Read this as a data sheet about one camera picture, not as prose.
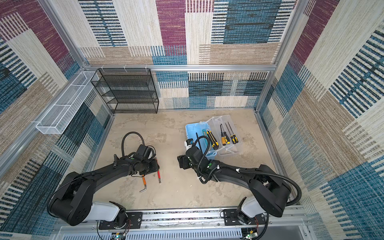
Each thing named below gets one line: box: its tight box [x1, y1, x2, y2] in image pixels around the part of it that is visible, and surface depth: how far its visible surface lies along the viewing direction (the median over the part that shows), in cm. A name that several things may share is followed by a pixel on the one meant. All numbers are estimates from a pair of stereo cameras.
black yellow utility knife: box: [206, 129, 219, 150], surface depth 93 cm
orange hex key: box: [139, 174, 147, 193], surface depth 86 cm
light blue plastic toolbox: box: [184, 114, 242, 160], surface depth 96 cm
